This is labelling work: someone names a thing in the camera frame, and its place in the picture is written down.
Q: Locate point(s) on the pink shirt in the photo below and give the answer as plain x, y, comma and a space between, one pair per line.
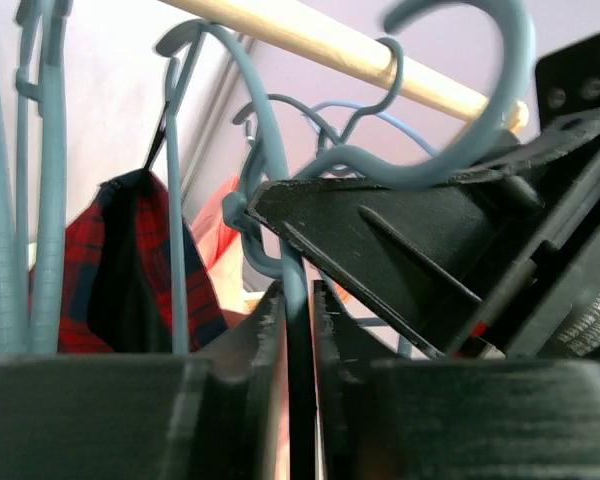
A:
221, 250

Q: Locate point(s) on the light blue hanger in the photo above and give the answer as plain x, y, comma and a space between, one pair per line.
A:
383, 120

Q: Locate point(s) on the wooden clothes rack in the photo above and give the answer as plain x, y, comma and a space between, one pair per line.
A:
301, 30

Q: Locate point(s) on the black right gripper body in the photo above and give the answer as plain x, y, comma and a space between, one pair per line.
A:
527, 235

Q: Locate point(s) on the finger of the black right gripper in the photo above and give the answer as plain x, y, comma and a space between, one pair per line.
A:
427, 262

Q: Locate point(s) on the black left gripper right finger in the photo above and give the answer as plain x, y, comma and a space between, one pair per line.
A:
389, 417

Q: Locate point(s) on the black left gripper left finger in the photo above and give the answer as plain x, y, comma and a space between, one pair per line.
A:
210, 415

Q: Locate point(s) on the red plaid skirt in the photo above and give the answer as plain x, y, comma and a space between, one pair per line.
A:
117, 271

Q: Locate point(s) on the teal hanger holding shirt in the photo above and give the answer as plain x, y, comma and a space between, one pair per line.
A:
327, 131

